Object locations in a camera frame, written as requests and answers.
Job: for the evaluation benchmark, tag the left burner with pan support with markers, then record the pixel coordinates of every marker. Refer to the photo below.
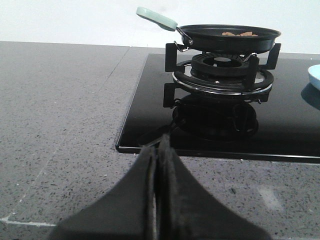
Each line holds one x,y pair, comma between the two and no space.
220,77

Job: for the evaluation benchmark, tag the light blue plate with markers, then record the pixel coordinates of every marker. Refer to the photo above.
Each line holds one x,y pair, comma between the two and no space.
314,76

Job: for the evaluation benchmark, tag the black glass gas hob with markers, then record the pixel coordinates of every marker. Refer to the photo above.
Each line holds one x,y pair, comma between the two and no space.
285,128

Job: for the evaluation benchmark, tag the brown meat pieces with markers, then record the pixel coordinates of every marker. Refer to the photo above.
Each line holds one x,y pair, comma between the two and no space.
242,34

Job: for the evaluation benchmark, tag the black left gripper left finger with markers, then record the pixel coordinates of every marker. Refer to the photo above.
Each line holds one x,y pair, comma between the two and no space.
124,213

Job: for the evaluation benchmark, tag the black frying pan mint handle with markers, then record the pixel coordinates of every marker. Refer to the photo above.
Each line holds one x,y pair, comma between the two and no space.
209,38

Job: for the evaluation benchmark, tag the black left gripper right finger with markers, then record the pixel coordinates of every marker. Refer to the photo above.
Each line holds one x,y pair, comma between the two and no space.
186,211

